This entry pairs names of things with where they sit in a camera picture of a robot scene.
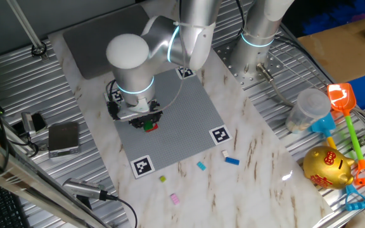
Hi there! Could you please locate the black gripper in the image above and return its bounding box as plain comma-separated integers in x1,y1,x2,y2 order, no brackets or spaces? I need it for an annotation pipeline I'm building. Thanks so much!
128,99,164,129

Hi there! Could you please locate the silver depth camera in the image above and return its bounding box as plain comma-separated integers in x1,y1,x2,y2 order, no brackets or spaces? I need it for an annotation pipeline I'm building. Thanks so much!
62,177,109,201

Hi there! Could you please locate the gold piggy bank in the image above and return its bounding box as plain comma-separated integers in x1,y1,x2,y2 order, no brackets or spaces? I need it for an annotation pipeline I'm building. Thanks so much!
302,145,356,191

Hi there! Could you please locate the blue toy shovel yellow handle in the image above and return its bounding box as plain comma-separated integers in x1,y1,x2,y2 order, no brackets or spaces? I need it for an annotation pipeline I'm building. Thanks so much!
307,112,365,212

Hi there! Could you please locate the brown cardboard box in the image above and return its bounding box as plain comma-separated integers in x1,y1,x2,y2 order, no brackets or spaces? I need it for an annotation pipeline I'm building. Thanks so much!
297,14,365,84

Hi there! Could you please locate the perforated metal robot base plate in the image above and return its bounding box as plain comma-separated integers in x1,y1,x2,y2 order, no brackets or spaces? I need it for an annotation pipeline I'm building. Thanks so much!
214,39,286,91

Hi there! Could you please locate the silver metal pole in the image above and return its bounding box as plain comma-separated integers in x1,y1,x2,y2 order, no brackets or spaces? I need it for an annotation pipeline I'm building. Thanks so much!
6,0,49,61

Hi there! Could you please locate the clear plastic cup with bricks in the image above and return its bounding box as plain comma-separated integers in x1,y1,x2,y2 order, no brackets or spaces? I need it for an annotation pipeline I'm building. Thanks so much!
285,87,331,134

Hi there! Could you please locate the aluminium frame bar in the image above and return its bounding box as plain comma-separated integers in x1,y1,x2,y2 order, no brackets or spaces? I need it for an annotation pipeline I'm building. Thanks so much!
0,129,110,228

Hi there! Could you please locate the grey Lego baseplate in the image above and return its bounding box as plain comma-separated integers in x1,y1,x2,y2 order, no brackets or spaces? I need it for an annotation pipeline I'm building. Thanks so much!
102,64,233,180

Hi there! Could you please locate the orange toy shovel green handle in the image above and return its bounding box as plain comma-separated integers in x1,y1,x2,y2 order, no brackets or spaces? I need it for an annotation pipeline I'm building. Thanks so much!
326,82,365,186

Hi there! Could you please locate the grey fabric pad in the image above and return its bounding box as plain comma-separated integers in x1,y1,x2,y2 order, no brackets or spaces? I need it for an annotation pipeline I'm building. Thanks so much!
62,3,151,80

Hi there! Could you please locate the blue fuzzy fabric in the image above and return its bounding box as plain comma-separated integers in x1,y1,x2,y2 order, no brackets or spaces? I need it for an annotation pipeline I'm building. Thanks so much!
302,0,365,35

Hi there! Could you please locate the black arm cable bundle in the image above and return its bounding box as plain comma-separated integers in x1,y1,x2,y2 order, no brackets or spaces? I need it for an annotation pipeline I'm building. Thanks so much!
235,0,248,39

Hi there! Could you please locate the black white ArUco marker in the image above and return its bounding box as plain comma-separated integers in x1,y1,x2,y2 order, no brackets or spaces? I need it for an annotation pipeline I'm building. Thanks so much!
176,66,197,80
103,90,125,104
208,124,233,146
129,154,156,180

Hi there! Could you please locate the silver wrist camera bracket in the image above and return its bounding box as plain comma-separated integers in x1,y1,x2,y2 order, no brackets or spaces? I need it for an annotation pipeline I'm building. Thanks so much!
106,98,151,123

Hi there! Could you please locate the grey robot conduit cable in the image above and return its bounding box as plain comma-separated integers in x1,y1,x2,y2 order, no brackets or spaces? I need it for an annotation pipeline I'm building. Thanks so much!
255,62,296,107

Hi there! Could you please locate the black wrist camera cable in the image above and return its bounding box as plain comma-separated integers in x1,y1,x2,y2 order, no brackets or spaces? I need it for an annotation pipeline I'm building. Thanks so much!
105,79,120,108

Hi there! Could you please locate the silver digital scale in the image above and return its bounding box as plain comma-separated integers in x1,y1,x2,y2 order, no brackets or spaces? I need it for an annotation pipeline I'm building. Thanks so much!
48,121,81,159

